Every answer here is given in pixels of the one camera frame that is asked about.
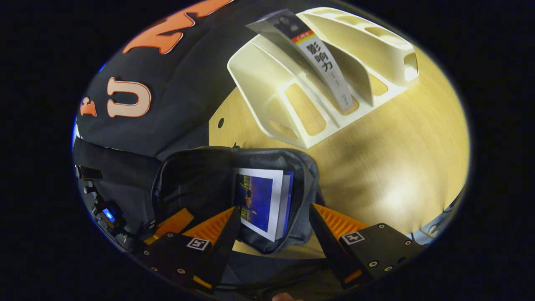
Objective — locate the grey schoolbag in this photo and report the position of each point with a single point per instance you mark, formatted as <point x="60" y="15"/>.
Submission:
<point x="196" y="179"/>

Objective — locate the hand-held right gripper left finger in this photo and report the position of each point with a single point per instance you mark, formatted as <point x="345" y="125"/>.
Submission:
<point x="221" y="251"/>

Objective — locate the white bookshelf rack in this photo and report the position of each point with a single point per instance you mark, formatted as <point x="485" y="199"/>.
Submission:
<point x="259" y="79"/>

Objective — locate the thin book with blue cover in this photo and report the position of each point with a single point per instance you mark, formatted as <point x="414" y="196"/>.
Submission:
<point x="259" y="200"/>

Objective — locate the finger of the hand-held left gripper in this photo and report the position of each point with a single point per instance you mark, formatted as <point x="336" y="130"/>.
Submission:
<point x="171" y="225"/>

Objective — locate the thick book with grey cover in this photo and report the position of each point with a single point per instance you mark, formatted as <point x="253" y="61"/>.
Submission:
<point x="326" y="67"/>

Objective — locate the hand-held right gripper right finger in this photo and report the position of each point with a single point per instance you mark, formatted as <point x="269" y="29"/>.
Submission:
<point x="328" y="251"/>

